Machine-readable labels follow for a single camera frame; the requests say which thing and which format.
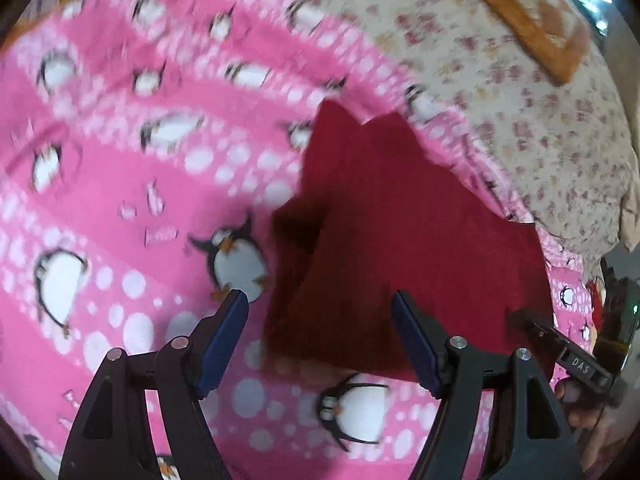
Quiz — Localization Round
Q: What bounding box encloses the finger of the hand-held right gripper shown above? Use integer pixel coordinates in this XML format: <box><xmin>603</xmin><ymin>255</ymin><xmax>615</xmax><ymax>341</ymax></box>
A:
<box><xmin>509</xmin><ymin>309</ymin><xmax>568</xmax><ymax>353</ymax></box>

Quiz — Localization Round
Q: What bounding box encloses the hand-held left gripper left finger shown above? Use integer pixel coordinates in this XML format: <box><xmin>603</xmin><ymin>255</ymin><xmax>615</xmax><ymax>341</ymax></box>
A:
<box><xmin>59</xmin><ymin>289</ymin><xmax>250</xmax><ymax>480</ymax></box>

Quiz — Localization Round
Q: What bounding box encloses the red and yellow object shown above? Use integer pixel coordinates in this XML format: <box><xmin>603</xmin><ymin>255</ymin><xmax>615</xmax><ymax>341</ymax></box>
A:
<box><xmin>585</xmin><ymin>277</ymin><xmax>626</xmax><ymax>356</ymax></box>

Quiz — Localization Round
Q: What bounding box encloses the person's right hand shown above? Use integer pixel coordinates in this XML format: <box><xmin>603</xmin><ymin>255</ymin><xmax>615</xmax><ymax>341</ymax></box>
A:
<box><xmin>554</xmin><ymin>377</ymin><xmax>626</xmax><ymax>433</ymax></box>

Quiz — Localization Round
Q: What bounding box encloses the pink penguin print blanket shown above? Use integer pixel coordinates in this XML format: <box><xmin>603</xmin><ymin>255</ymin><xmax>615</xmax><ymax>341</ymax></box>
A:
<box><xmin>0</xmin><ymin>0</ymin><xmax>608</xmax><ymax>480</ymax></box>

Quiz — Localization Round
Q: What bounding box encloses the orange brown quilted cushion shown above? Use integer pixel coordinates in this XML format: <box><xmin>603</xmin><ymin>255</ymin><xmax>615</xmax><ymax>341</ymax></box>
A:
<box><xmin>430</xmin><ymin>0</ymin><xmax>593</xmax><ymax>86</ymax></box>

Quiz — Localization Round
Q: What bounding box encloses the floral print quilt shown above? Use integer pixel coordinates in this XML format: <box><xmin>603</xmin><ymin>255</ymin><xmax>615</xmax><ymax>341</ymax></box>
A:
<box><xmin>260</xmin><ymin>0</ymin><xmax>636</xmax><ymax>271</ymax></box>

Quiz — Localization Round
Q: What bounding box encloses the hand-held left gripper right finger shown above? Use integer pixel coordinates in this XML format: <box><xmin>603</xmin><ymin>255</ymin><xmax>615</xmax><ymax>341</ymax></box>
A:
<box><xmin>391</xmin><ymin>290</ymin><xmax>583</xmax><ymax>480</ymax></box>

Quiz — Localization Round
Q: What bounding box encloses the dark red shirt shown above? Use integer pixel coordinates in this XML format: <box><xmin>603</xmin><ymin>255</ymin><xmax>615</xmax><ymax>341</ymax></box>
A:
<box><xmin>262</xmin><ymin>99</ymin><xmax>560</xmax><ymax>396</ymax></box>

